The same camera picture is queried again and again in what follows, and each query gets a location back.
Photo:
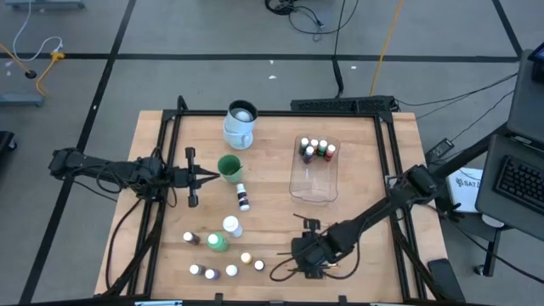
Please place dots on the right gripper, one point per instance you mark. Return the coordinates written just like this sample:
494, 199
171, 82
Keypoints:
314, 255

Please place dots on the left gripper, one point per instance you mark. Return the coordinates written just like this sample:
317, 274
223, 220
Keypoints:
191, 176

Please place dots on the black paintbrush gold ferrule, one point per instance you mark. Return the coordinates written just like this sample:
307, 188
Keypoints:
330, 264
331, 268

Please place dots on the thin short black paintbrush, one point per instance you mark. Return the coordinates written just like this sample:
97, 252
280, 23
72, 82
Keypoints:
285, 253

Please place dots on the black paintbrush silver ferrule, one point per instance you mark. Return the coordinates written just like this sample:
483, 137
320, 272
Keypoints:
299, 217

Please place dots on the black paint bottle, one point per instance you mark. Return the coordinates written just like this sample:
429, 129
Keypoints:
259, 265

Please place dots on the yellow paint bottle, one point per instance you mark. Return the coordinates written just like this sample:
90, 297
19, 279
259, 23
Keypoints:
246, 257

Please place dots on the dark green paint bottle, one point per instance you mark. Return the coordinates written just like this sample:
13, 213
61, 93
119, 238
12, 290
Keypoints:
304, 141

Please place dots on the purple paint bottle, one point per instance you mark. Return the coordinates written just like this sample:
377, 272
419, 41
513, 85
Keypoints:
210, 273
309, 150

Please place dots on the red paint bottle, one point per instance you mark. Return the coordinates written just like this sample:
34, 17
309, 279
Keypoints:
330, 149

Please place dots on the small green paint bottle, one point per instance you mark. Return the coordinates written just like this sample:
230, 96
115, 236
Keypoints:
323, 144

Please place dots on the orange paint bottle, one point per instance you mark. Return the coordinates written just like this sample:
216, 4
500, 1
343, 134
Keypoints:
314, 142

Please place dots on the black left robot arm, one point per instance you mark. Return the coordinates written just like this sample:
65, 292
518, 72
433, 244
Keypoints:
106, 170

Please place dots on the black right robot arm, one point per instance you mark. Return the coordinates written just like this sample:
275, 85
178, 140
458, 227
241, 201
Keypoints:
382, 208

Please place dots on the large white paint bottle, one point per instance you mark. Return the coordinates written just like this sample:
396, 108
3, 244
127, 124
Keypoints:
231, 223

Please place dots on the large green paint bottle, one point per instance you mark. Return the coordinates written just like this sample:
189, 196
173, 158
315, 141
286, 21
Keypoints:
216, 240

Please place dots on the grey-brown paint bottle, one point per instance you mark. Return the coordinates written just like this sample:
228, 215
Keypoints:
195, 269

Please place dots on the green plastic cup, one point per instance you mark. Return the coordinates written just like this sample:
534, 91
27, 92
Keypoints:
223, 175

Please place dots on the white mug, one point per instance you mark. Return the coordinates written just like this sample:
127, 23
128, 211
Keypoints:
238, 132

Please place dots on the clear plastic bin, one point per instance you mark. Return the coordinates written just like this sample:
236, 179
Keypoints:
312, 191

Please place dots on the black flat tablet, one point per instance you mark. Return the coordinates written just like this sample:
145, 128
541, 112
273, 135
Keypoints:
446, 280

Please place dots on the black power strip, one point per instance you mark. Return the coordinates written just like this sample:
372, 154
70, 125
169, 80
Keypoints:
340, 104

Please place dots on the white printed box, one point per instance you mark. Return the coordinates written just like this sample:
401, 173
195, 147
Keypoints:
465, 191

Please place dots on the black power adapter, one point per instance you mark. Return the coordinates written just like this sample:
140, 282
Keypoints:
440, 148

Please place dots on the black desk stand leg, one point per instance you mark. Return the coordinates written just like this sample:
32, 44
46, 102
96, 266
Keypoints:
489, 255

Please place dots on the grey table foot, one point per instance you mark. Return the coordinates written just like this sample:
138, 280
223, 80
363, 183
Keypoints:
47, 4
21, 100

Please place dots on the black caster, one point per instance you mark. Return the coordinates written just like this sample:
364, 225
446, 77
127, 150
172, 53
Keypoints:
6, 141

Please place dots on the black floor disc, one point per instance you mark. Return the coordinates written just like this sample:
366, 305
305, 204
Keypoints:
30, 74

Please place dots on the grey desk surface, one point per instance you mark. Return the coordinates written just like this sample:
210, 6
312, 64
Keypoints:
527, 106

